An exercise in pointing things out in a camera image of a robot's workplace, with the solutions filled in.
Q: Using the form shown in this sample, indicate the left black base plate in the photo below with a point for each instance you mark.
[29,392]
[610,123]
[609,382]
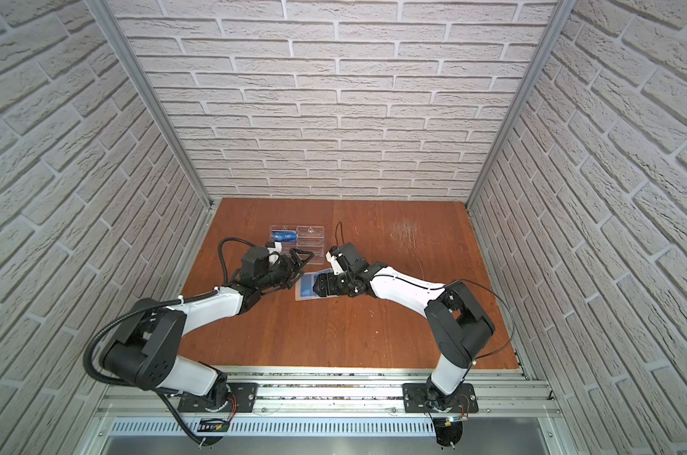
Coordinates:
[222,399]

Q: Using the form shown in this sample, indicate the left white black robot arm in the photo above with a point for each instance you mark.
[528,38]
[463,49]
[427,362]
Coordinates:
[144,349]

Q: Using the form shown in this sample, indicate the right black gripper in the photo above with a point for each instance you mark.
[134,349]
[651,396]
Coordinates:
[328,281]

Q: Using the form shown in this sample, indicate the clear plastic organizer box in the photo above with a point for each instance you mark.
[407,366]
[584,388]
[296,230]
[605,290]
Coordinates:
[310,238]

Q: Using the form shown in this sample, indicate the blue item in box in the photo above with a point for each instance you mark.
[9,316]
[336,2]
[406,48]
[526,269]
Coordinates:
[284,236]

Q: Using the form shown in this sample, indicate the corner aluminium post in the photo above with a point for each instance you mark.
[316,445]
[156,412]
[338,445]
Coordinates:
[110,26]
[541,55]

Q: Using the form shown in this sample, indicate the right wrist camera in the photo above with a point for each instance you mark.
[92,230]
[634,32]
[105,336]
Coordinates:
[345,259]

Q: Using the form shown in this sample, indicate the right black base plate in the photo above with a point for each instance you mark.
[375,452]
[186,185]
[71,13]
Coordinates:
[426,398]

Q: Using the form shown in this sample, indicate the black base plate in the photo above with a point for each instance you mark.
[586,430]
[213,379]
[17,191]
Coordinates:
[222,399]
[426,398]

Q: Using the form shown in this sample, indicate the aluminium rail frame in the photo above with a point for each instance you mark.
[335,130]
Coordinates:
[516,414]

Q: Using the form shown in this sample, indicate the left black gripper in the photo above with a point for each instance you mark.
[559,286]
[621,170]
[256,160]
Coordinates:
[287,267]

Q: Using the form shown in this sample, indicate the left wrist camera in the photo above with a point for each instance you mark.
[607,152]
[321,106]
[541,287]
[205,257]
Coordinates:
[258,260]

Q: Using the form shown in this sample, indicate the perforated metal vent strip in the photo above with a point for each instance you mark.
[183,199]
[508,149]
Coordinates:
[278,427]

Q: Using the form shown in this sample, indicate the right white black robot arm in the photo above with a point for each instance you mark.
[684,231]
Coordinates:
[460,325]

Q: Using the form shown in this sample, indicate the tan leather card holder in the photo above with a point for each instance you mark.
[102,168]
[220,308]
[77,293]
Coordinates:
[309,285]

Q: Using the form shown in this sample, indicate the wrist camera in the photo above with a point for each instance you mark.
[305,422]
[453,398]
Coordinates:
[258,260]
[345,259]

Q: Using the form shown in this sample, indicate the right corner aluminium post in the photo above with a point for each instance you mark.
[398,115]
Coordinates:
[541,55]

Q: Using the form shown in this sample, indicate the left corner aluminium post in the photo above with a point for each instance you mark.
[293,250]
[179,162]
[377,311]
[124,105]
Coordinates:
[110,26]

